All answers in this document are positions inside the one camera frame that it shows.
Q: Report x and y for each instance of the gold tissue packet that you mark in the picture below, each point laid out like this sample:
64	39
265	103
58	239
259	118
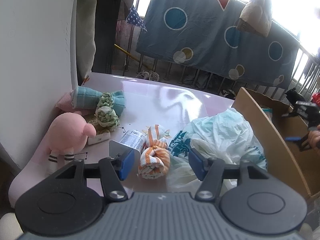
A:
102	133

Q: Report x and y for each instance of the blue circle-patterned blanket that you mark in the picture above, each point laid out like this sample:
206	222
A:
203	34

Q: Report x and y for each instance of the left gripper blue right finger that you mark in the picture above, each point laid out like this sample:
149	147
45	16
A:
210	172

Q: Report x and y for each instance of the white teal plastic bag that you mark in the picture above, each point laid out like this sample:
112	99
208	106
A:
227	136

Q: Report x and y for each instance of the sneakers under railing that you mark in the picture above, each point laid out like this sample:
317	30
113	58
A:
148	75

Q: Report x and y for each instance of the star-patterned blue cloth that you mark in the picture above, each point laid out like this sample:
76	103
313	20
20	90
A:
134	19

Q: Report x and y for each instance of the yellow stick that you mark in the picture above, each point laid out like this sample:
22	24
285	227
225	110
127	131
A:
127	53

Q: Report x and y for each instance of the beige curtain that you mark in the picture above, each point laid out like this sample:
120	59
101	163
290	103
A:
96	23

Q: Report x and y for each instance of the orange striped rolled towel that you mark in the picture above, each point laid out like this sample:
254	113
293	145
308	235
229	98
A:
155	158

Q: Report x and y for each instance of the teal knotted towel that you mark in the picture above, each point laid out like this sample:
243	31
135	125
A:
89	99

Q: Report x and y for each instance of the pink sponge cloth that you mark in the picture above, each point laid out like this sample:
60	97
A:
65	103

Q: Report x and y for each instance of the white tissue pack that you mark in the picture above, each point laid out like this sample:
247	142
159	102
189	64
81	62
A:
134	139

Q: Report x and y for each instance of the pink plush pig toy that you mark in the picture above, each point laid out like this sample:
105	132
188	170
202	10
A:
67	136

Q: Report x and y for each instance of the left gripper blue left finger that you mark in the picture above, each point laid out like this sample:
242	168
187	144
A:
112	172

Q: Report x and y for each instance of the green patterned rolled cloth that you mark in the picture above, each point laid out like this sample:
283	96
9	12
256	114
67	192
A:
105	114

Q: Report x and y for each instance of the person's right hand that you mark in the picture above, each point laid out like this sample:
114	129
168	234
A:
313	139

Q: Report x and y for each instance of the white silver card box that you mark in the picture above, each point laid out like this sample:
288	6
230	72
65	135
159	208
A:
117	149

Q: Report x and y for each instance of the cardboard box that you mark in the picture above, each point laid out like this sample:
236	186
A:
299	170

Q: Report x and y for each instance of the metal railing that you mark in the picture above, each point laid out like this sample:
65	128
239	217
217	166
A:
303	79

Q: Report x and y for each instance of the beige hanging cloth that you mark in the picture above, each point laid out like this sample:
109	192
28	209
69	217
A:
256	18

